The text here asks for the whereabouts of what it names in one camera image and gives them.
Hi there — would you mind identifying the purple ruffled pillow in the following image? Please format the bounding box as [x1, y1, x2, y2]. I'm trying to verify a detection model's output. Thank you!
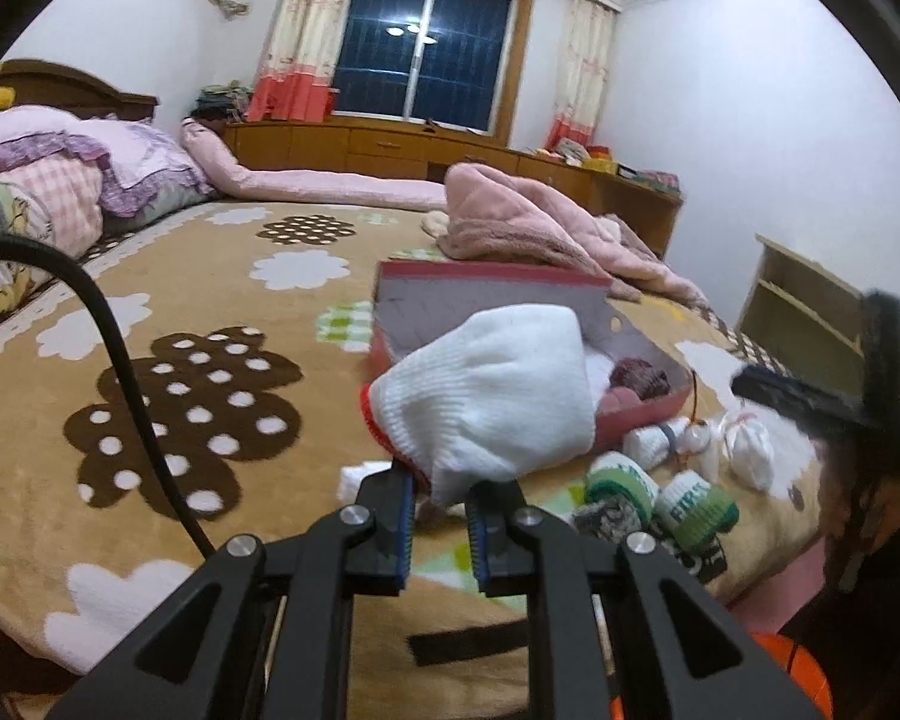
[52, 120, 215, 222]

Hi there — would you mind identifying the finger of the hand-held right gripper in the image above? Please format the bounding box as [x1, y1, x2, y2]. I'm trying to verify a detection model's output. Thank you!
[730, 364, 871, 432]

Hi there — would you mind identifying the pink rolled duvet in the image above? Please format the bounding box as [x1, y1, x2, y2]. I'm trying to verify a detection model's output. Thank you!
[180, 120, 451, 211]

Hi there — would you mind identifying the white sock bundle grey band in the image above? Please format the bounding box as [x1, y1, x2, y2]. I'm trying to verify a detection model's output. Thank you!
[622, 420, 721, 482]

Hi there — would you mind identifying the wooden headboard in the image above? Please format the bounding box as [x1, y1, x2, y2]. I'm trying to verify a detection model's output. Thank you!
[0, 58, 158, 125]

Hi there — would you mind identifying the white glove red trim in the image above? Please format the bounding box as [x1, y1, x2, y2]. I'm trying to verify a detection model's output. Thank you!
[360, 304, 597, 505]

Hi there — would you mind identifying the green white sock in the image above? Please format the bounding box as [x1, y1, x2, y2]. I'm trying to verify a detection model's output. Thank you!
[656, 469, 740, 548]
[585, 452, 659, 522]

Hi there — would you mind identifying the pile of dark clothes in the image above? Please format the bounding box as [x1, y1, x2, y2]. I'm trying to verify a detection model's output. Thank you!
[195, 81, 252, 121]

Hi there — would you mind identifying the red cardboard box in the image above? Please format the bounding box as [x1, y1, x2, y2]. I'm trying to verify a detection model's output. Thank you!
[367, 259, 687, 458]

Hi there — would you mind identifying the white sock ball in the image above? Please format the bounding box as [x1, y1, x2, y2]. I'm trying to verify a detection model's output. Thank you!
[720, 409, 777, 492]

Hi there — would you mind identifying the pink fleece quilt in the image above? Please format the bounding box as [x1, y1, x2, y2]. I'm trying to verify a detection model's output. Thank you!
[439, 163, 710, 308]

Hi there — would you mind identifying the window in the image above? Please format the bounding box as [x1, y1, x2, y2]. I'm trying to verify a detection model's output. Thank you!
[330, 0, 533, 140]

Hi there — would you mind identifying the black cable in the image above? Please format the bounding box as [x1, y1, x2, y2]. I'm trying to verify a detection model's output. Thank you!
[0, 234, 215, 563]

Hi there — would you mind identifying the stack of colourful boxes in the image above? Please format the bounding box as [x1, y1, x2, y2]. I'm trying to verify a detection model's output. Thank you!
[616, 163, 680, 192]

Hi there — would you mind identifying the narrow floral curtain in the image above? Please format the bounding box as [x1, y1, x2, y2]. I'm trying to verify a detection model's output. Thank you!
[544, 0, 617, 155]

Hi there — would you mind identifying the wide floral curtain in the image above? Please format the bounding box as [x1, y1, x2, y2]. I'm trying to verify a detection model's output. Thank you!
[246, 0, 365, 123]

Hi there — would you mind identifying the large purple knit sock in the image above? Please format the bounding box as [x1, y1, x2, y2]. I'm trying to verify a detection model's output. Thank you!
[607, 356, 676, 402]

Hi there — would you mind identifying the person's right hand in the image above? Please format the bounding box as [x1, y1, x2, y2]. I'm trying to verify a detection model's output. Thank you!
[821, 456, 900, 562]

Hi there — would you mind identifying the red string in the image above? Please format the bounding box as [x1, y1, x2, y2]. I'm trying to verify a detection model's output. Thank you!
[682, 367, 710, 458]

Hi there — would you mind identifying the wooden shelf unit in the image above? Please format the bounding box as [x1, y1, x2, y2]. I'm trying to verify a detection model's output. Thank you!
[735, 234, 900, 406]

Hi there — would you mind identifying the wooden cabinet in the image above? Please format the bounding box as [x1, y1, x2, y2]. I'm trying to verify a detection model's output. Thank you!
[221, 116, 683, 260]

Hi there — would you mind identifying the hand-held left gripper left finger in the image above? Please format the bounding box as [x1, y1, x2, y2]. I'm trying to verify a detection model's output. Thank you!
[45, 461, 421, 720]

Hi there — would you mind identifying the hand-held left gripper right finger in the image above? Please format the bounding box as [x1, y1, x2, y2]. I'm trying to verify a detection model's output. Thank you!
[465, 480, 822, 720]

